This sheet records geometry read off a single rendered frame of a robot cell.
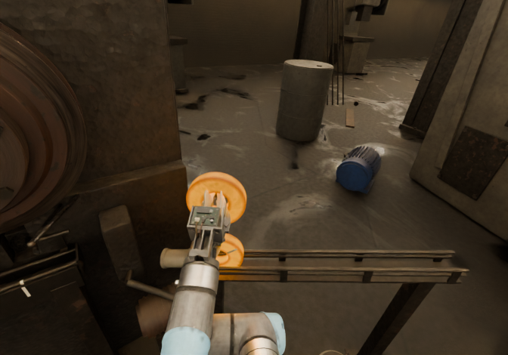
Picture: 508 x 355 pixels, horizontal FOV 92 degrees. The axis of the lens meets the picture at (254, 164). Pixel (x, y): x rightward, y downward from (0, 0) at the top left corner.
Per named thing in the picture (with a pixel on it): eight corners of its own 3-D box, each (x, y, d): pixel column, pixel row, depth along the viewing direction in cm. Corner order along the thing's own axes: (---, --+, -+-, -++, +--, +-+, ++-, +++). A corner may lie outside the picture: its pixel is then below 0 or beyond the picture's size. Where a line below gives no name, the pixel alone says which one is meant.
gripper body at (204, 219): (226, 205, 53) (218, 259, 45) (227, 224, 60) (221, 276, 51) (191, 202, 53) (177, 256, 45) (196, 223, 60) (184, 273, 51)
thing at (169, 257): (168, 256, 81) (165, 244, 78) (196, 256, 81) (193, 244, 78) (162, 273, 76) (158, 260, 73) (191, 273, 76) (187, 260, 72)
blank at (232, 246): (215, 270, 82) (213, 279, 79) (184, 242, 76) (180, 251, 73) (253, 254, 77) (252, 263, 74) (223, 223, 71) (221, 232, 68)
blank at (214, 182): (184, 171, 63) (180, 179, 60) (244, 171, 62) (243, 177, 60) (194, 218, 71) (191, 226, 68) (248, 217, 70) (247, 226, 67)
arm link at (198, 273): (218, 299, 48) (176, 296, 48) (221, 275, 52) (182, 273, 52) (215, 286, 43) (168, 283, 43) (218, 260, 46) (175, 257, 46)
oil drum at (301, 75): (266, 128, 340) (273, 58, 293) (298, 121, 369) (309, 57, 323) (295, 146, 299) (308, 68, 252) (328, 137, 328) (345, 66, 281)
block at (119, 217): (115, 260, 87) (97, 208, 74) (138, 251, 91) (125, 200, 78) (119, 284, 80) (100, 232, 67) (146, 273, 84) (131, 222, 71)
